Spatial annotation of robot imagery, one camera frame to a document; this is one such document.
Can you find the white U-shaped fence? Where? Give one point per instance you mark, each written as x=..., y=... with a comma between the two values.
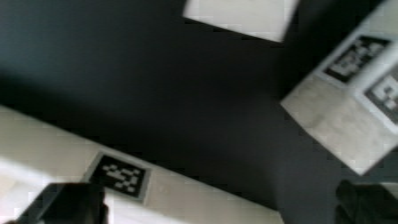
x=254, y=17

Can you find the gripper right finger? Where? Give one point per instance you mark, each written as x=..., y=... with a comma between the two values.
x=366, y=204

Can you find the white square tabletop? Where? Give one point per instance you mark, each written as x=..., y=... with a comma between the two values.
x=156, y=198

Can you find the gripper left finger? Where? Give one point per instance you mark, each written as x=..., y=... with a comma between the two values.
x=67, y=204

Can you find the white leg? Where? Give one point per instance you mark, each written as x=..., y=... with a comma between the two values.
x=343, y=101

